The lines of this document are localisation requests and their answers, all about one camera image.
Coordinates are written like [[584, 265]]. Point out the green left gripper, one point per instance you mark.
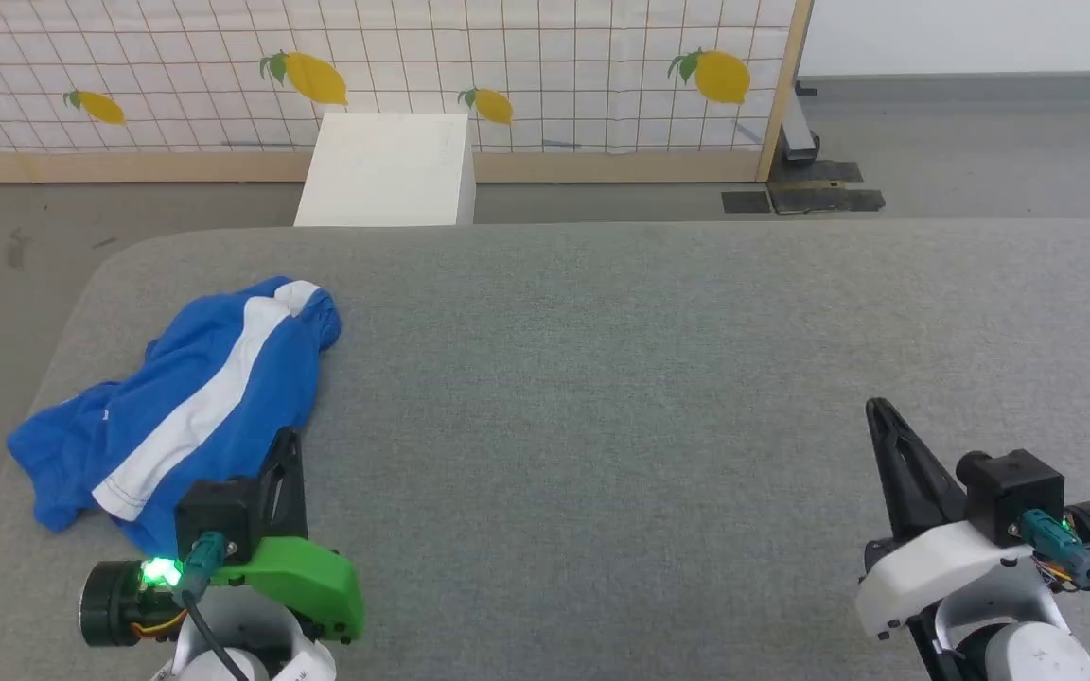
[[304, 582]]

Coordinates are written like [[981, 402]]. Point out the small black floor patch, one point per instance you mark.
[[747, 202]]

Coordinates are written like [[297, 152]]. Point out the grey fabric sofa cushion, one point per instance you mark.
[[602, 426]]

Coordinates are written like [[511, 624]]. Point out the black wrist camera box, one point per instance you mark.
[[219, 511], [1013, 492]]

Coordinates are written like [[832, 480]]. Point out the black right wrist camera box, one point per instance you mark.
[[1013, 492]]

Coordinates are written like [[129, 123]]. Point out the grey metal screen foot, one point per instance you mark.
[[796, 132]]

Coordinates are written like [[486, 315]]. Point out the white box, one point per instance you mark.
[[384, 170]]

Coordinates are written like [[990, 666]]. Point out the black floor patch under foot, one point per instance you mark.
[[834, 172]]

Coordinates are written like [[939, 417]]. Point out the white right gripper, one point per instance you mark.
[[923, 577]]

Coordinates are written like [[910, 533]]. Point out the blue shorts with white stripe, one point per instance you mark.
[[271, 397]]

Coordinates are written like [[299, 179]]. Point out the long black floor patch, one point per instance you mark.
[[824, 200]]

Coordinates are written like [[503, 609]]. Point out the lemon print grid screen cloth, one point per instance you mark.
[[507, 47]]

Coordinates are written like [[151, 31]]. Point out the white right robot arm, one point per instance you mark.
[[1028, 657]]

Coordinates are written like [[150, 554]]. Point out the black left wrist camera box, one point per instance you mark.
[[219, 511]]

